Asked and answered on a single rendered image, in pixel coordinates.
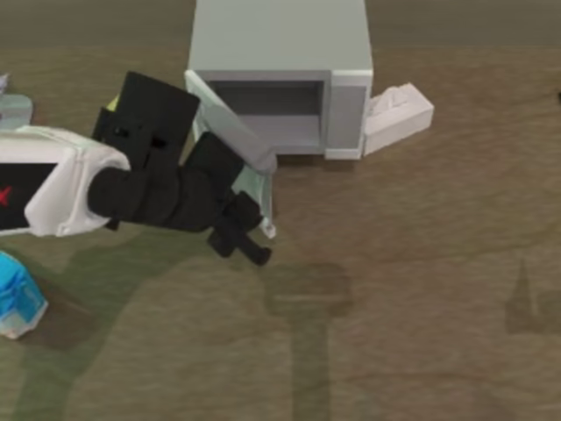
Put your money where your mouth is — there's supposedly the grey microwave body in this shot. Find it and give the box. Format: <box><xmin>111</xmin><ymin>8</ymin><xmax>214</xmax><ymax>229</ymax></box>
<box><xmin>187</xmin><ymin>0</ymin><xmax>374</xmax><ymax>161</ymax></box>

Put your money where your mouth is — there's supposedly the white tissue box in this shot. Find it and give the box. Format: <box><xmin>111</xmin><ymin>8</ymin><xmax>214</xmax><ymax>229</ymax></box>
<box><xmin>362</xmin><ymin>82</ymin><xmax>436</xmax><ymax>156</ymax></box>

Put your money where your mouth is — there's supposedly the pale grey object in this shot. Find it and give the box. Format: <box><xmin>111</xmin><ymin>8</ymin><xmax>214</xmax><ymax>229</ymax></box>
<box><xmin>0</xmin><ymin>72</ymin><xmax>34</xmax><ymax>129</ymax></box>

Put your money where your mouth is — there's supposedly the blue and white container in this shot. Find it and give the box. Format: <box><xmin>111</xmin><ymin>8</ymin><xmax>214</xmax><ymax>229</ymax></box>
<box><xmin>0</xmin><ymin>249</ymin><xmax>49</xmax><ymax>340</ymax></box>

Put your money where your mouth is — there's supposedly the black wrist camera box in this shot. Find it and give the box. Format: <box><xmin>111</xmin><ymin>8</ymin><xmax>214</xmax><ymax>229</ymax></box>
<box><xmin>91</xmin><ymin>71</ymin><xmax>202</xmax><ymax>171</ymax></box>

